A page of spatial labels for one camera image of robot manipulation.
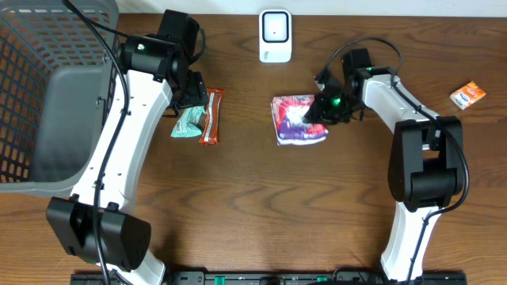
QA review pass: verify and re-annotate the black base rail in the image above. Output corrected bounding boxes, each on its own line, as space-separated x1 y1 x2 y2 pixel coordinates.
70 271 468 285

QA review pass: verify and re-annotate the right black cable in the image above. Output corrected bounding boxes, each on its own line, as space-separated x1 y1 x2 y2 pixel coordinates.
316 36 471 284

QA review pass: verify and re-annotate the small orange snack packet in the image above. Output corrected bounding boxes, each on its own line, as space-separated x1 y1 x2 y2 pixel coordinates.
449 81 486 110

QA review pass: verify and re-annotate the left black cable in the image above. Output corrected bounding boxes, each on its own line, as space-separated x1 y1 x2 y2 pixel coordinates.
61 0 132 285

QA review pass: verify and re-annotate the brown orange candy bar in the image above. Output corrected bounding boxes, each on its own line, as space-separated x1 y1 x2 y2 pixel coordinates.
199 89 225 145

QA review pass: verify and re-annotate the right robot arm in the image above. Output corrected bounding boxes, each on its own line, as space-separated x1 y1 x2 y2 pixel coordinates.
304 48 469 284

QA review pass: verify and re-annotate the black cable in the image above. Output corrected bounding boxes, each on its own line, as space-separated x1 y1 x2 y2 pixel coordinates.
316 36 471 284
61 0 132 285

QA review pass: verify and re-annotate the white barcode scanner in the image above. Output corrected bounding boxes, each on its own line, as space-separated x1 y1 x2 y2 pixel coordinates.
258 9 292 63

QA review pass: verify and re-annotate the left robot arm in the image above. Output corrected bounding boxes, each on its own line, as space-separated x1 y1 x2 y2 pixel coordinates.
46 10 209 284

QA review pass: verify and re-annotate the red purple snack bag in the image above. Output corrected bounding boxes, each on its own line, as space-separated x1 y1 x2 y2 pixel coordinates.
271 94 329 146

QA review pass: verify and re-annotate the teal white snack wrapper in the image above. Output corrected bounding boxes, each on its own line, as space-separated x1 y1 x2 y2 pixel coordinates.
171 106 205 138

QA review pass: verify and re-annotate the grey plastic mesh basket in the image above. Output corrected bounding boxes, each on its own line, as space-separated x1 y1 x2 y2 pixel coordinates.
1 0 119 196

